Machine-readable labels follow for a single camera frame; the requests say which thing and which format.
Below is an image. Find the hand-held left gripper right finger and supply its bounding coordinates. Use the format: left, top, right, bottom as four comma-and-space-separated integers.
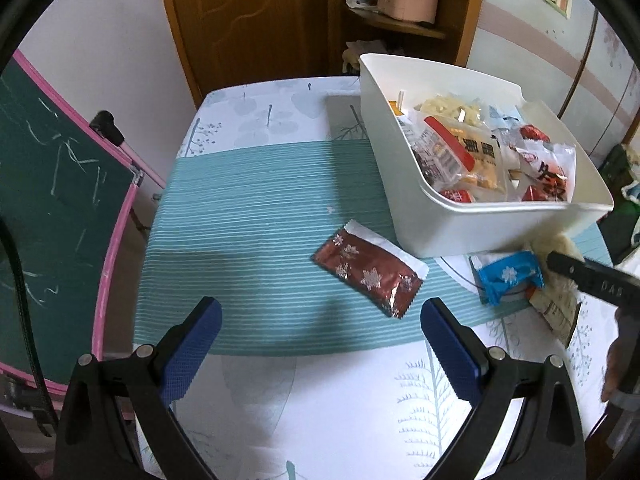
420, 297, 587, 480

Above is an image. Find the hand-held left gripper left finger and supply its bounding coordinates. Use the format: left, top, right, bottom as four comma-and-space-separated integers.
52, 296, 223, 480

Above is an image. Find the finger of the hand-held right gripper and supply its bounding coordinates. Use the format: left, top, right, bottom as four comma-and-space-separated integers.
546, 250, 640, 306

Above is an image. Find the beige pastry packet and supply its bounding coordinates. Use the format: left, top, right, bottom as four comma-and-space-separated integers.
522, 232, 583, 348

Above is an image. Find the blue snowflake snack packet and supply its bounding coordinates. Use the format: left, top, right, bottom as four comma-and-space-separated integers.
470, 251, 546, 307

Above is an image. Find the orange red snack packet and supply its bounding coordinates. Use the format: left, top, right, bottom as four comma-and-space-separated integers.
510, 142, 576, 203

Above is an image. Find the red brown snowflake packet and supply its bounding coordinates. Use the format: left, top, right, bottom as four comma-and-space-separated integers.
311, 219, 430, 319

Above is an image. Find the white plastic bin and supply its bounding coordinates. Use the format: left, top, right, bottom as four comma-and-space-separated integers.
358, 53, 615, 257

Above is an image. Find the clear bag of yellow pastries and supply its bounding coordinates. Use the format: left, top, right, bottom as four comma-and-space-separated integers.
450, 130, 508, 201

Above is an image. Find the large light blue packet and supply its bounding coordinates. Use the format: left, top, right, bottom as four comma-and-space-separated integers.
487, 105, 523, 133

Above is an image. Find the clear bag of pale biscuits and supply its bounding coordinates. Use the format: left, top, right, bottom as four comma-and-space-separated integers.
417, 92, 488, 128

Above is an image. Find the person's right hand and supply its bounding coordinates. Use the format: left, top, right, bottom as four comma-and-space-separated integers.
601, 330, 626, 403

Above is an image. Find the teal and white printed tablecloth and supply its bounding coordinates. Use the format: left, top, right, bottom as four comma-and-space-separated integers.
132, 76, 613, 480

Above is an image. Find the pale sliding wardrobe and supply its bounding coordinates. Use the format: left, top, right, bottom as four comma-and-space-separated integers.
467, 0, 640, 161

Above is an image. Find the black board clamp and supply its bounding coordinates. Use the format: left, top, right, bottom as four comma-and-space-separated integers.
89, 110, 126, 146

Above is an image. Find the brown wooden shelf cabinet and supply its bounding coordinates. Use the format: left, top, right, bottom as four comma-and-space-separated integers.
340, 0, 488, 78

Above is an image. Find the brown wooden door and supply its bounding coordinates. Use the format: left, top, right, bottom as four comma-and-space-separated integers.
156, 0, 346, 108

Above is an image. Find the black cable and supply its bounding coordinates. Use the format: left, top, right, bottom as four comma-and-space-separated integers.
0, 220, 58, 436

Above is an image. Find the green chalkboard with pink frame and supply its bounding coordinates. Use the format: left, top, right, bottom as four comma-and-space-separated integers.
0, 50, 168, 396

